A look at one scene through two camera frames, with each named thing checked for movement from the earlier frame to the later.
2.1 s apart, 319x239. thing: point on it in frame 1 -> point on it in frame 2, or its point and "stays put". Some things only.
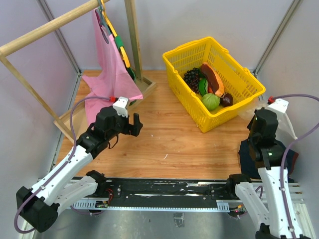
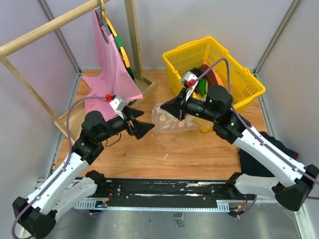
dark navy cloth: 249,169 stays put
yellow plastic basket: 238,81 stays put
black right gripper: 249,125 -> 175,107
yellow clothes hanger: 124,54 stays put
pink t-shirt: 113,78 stays put
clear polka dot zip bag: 284,129 -> 164,121
